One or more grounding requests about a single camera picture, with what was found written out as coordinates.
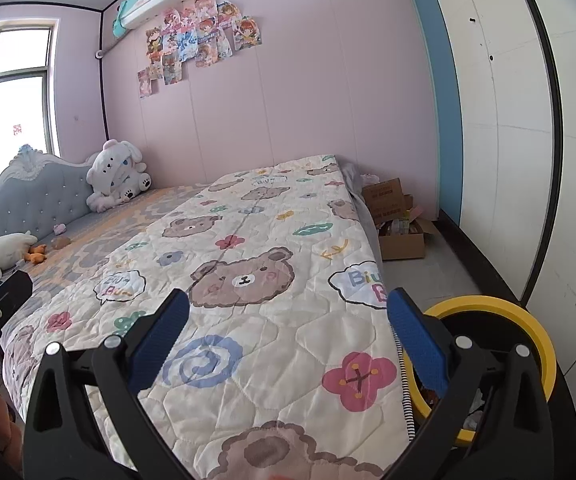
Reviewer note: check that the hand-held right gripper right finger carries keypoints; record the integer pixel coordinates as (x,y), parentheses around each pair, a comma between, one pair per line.
(420,345)

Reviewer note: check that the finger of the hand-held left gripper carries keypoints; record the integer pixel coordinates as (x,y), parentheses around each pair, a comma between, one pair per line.
(5,300)

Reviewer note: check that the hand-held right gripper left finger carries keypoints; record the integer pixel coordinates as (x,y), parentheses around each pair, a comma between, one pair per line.
(163,340)

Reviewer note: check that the yellow rimmed trash bin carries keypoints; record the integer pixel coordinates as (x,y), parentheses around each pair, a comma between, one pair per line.
(532,330)

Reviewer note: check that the person's left hand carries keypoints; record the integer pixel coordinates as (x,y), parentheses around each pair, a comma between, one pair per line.
(5,425)

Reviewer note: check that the white goose plush toy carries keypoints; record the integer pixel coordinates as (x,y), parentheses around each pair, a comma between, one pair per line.
(0,255)

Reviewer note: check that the small orange plush toy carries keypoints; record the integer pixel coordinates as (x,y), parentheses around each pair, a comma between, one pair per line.
(35,255)

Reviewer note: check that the brown round pad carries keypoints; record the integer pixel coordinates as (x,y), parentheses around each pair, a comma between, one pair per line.
(61,243)

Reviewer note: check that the small pink plush toy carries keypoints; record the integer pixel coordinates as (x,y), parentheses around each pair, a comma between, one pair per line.
(59,229)

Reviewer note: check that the open cardboard box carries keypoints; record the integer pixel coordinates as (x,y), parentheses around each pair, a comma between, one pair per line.
(402,246)

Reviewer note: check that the bear and flower printed quilt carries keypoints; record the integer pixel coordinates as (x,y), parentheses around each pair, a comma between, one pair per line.
(268,350)

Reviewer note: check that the grey orange patterned bed sheet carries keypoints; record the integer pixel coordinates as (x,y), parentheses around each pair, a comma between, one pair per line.
(98,240)

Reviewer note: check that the grey tufted bed headboard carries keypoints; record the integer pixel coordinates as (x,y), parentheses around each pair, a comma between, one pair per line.
(48,195)

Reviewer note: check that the closed cardboard box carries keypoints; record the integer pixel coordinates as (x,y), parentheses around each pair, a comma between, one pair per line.
(385,200)

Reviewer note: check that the white bear plush toy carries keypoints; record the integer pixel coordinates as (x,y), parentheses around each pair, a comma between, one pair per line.
(115,172)

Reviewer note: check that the white and blue wardrobe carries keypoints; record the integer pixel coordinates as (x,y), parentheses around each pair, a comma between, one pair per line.
(507,135)

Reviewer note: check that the window with grey frame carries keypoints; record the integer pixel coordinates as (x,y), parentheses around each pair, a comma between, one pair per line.
(18,50)

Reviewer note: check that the white wall pipe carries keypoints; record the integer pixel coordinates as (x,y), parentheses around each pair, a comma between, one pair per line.
(105,47)

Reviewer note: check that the cluster of wall posters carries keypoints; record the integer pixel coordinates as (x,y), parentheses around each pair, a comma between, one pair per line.
(203,30)

